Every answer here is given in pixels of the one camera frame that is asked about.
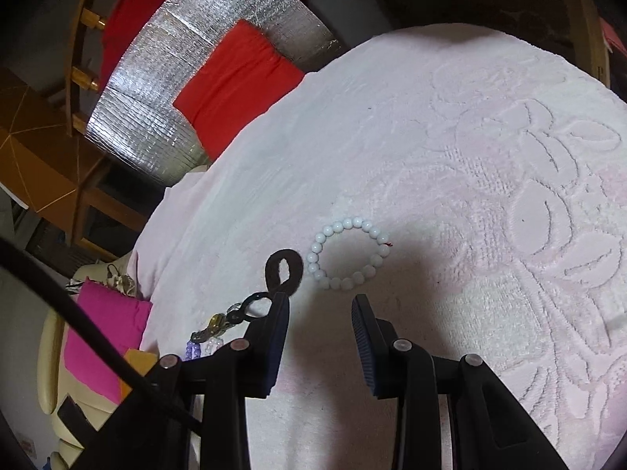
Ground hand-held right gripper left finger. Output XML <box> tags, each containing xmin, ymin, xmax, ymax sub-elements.
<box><xmin>73</xmin><ymin>293</ymin><xmax>291</xmax><ymax>470</ymax></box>

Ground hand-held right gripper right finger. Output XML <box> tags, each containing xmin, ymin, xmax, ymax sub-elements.
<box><xmin>353</xmin><ymin>295</ymin><xmax>571</xmax><ymax>470</ymax></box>

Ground gold wrist watch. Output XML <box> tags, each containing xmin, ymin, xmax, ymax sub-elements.
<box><xmin>190</xmin><ymin>311</ymin><xmax>242</xmax><ymax>345</ymax></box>

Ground white bead bracelet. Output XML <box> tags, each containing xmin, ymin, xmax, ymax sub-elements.
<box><xmin>306</xmin><ymin>217</ymin><xmax>393</xmax><ymax>290</ymax></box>

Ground orange box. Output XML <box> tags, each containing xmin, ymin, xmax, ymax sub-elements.
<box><xmin>119</xmin><ymin>349</ymin><xmax>160</xmax><ymax>400</ymax></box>

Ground beige patterned cloth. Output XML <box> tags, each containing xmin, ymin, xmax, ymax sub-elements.
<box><xmin>69</xmin><ymin>263</ymin><xmax>140</xmax><ymax>299</ymax></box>

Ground pink pillow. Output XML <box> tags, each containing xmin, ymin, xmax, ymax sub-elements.
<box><xmin>63</xmin><ymin>280</ymin><xmax>154</xmax><ymax>403</ymax></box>

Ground white embossed blanket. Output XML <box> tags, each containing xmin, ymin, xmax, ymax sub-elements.
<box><xmin>125</xmin><ymin>23</ymin><xmax>627</xmax><ymax>470</ymax></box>

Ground cream sofa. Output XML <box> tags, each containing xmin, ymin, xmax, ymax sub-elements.
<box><xmin>36</xmin><ymin>252</ymin><xmax>135</xmax><ymax>470</ymax></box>

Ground red pillow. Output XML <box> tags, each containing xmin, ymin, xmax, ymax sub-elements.
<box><xmin>173</xmin><ymin>20</ymin><xmax>307</xmax><ymax>163</ymax></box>

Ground silver foil insulation sheet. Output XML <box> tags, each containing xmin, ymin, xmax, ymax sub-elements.
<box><xmin>85</xmin><ymin>0</ymin><xmax>344</xmax><ymax>188</ymax></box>

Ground red cloth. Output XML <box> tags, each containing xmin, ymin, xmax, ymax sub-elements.
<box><xmin>99</xmin><ymin>0</ymin><xmax>204</xmax><ymax>90</ymax></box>

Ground wooden railing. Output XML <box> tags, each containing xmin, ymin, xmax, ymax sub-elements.
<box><xmin>63</xmin><ymin>0</ymin><xmax>135</xmax><ymax>138</ymax></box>

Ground wooden shelf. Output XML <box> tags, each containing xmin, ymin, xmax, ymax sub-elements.
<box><xmin>549</xmin><ymin>0</ymin><xmax>613</xmax><ymax>89</ymax></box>

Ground brown hair tie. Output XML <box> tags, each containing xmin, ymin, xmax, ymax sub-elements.
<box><xmin>265</xmin><ymin>249</ymin><xmax>303</xmax><ymax>297</ymax></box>

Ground black cable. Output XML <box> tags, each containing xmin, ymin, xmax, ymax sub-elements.
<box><xmin>0</xmin><ymin>237</ymin><xmax>203</xmax><ymax>434</ymax></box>

